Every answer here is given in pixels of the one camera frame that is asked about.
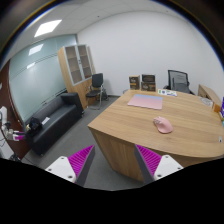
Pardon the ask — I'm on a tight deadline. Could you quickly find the wooden office desk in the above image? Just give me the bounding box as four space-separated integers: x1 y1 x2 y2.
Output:
88 90 224 181

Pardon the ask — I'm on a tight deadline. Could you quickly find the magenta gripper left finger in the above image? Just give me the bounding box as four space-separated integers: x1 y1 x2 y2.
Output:
46 145 95 186

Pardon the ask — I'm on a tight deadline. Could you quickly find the black mesh office chair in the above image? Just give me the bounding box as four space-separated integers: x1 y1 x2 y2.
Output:
164 70 192 94

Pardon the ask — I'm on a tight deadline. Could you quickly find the brown box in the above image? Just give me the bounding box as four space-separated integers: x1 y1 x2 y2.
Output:
129 75 140 90
141 74 156 91

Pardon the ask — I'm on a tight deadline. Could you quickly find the black visitor chair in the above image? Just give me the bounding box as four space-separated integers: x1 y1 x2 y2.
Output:
86 73 108 101

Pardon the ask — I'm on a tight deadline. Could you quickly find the white paper on sofa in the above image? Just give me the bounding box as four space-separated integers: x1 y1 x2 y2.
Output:
42 117 50 125

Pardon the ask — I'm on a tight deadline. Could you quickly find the black leather sofa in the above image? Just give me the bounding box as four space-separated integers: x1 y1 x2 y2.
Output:
23 93 84 155

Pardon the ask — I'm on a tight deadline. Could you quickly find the black bag on sofa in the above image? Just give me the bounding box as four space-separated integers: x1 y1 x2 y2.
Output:
26 117 42 132

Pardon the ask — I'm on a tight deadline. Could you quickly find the ceiling light panel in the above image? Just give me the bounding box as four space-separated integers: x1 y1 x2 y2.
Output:
35 20 61 37

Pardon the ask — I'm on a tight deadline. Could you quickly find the pink mouse pad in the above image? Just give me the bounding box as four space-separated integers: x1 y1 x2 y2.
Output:
128 94 163 110

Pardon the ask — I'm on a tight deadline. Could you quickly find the wooden glass-door cabinet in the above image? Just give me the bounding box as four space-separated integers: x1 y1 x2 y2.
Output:
57 45 93 108

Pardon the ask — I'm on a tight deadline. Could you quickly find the pink computer mouse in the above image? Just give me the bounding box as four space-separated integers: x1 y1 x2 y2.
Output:
153 116 173 134

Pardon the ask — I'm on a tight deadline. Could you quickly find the white green flat box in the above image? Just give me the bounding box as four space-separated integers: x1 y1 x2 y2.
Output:
158 89 177 97

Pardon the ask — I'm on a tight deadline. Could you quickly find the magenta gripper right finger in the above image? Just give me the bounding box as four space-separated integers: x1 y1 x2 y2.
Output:
134 145 182 185

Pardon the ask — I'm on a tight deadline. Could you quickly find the brown box left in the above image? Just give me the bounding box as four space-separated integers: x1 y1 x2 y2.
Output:
129 75 140 90

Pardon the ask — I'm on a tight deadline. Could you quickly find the wooden side return desk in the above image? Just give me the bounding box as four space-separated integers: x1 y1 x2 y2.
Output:
198 85 222 112

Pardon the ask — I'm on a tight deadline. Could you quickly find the brown box right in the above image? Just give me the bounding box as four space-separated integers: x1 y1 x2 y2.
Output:
141 74 156 91

